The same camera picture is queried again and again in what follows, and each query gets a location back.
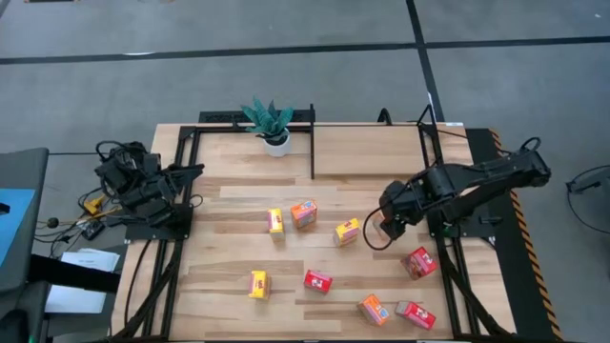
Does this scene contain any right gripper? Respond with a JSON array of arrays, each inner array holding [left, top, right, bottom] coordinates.
[[379, 180, 423, 241]]

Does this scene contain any black perforated panel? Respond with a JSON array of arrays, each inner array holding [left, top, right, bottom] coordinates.
[[198, 109, 316, 125]]

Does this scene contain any yellow Corn Pops cereal box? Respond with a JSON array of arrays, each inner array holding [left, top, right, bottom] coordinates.
[[333, 217, 362, 248], [266, 207, 287, 242], [247, 270, 273, 301]]

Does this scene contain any black aluminium rig frame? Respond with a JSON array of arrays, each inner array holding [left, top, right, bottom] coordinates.
[[112, 122, 514, 342]]

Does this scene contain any green plant in white pot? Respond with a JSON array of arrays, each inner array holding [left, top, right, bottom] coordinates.
[[239, 95, 295, 158]]

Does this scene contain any blue panel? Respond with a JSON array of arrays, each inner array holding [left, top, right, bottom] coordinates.
[[0, 188, 37, 269]]

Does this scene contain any black mat with hazard stripes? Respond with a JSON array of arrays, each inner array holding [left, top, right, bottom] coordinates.
[[464, 127, 564, 342]]

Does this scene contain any black-framed wooden shelf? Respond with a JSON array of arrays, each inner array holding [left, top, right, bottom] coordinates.
[[308, 103, 442, 181]]

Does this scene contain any grey cart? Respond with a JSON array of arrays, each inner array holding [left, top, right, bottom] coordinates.
[[0, 147, 51, 294]]

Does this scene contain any black bar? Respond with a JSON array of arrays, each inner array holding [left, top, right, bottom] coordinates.
[[28, 253, 121, 294]]

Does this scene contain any small black box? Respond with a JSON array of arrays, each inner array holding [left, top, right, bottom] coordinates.
[[80, 221, 106, 241]]

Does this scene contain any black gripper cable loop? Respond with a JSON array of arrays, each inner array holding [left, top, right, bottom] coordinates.
[[362, 209, 399, 252]]

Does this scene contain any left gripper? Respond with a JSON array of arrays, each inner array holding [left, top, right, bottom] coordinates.
[[148, 163, 206, 207]]

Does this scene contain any white paper sheet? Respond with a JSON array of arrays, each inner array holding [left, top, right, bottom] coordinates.
[[60, 247, 121, 273], [44, 284, 109, 315]]

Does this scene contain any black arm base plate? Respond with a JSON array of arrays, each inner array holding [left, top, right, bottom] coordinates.
[[124, 203, 194, 241], [425, 199, 498, 239]]

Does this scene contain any yellow cable connector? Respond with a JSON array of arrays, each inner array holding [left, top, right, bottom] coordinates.
[[83, 193, 107, 215]]

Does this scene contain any red Froot Loops cereal box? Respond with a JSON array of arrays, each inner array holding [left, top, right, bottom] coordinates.
[[399, 245, 439, 281], [394, 299, 437, 332], [303, 269, 335, 294]]

